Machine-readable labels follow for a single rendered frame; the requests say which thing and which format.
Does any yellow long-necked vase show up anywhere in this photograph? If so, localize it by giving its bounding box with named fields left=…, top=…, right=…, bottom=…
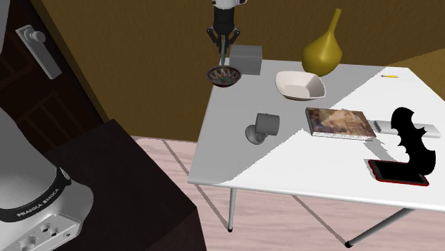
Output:
left=301, top=8, right=344, bottom=78

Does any white table with metal legs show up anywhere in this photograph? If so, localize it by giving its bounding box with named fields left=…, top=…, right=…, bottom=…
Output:
left=187, top=58, right=445, bottom=249

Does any teal handled spoon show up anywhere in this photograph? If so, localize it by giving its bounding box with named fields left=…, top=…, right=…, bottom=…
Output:
left=215, top=34, right=230, bottom=69

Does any white square bowl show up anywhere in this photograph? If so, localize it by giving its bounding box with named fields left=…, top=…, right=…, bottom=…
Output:
left=275, top=71, right=327, bottom=102

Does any dark brown door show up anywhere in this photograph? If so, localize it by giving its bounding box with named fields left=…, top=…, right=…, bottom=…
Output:
left=0, top=0, right=109, bottom=155

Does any dark robot stand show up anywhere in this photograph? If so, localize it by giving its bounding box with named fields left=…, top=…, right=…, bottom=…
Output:
left=44, top=118, right=208, bottom=251

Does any grey mug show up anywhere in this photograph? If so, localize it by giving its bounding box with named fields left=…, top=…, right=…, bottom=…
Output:
left=244, top=112, right=281, bottom=145

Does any red-edged black tablet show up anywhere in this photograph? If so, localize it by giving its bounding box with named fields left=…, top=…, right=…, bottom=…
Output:
left=367, top=158, right=430, bottom=188

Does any grey box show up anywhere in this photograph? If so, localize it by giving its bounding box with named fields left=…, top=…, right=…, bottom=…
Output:
left=229, top=44, right=264, bottom=76

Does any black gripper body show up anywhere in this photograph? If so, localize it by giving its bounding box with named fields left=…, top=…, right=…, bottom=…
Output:
left=212, top=7, right=236, bottom=36

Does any patterned dark bowl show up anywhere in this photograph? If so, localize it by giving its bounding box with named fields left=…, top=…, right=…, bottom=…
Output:
left=205, top=66, right=242, bottom=88

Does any white remote control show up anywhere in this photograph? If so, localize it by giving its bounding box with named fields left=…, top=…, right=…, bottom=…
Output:
left=373, top=119, right=442, bottom=140

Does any black bat-shaped figure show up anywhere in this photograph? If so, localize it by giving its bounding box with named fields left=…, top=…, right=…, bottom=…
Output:
left=390, top=106, right=437, bottom=175

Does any brown picture book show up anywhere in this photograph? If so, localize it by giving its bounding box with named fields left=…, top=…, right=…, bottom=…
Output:
left=305, top=107, right=378, bottom=142

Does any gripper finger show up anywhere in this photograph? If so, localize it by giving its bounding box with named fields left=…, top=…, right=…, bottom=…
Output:
left=225, top=27, right=242, bottom=48
left=206, top=26, right=223, bottom=48

